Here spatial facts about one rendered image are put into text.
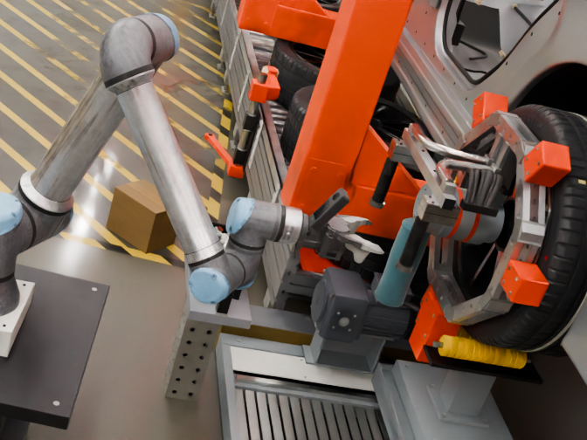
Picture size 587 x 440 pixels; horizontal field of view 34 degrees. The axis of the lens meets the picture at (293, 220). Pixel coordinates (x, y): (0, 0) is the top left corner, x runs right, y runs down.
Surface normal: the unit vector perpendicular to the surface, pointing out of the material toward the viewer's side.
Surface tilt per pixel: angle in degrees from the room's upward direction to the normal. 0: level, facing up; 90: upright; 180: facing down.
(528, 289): 90
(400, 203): 90
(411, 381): 0
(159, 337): 0
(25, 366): 0
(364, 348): 90
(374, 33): 90
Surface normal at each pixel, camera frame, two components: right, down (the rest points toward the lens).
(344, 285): 0.28, -0.85
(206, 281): -0.34, 0.36
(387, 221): 0.13, 0.48
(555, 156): 0.30, -0.42
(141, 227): -0.57, 0.22
